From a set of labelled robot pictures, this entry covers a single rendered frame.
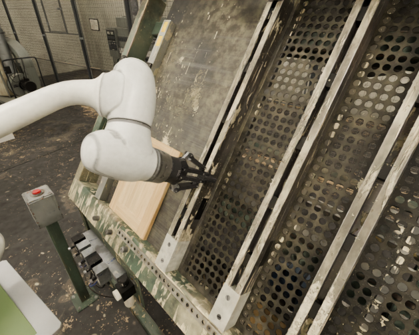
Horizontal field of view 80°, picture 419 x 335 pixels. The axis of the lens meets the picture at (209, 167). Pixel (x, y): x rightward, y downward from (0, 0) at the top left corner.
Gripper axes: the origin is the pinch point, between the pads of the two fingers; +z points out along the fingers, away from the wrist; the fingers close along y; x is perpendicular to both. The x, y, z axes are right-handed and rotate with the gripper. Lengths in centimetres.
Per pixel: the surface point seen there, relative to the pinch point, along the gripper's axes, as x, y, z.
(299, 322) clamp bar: -42.5, -20.2, 1.5
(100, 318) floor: 64, -123, 40
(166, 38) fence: 60, 49, 6
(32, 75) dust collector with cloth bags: 586, -7, 95
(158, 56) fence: 60, 40, 6
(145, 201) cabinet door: 31.0, -23.8, 6.8
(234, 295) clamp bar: -25.0, -26.3, 1.4
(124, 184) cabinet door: 49, -23, 6
